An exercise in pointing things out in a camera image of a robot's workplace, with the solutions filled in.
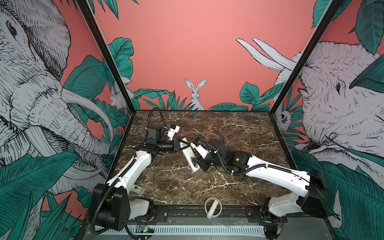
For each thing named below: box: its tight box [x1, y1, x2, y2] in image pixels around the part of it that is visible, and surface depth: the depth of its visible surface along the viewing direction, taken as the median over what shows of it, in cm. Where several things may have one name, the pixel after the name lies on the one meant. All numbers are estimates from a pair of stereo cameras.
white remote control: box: [181, 137, 201, 173], surface depth 76 cm
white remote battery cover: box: [131, 184, 145, 195], surface depth 81 cm
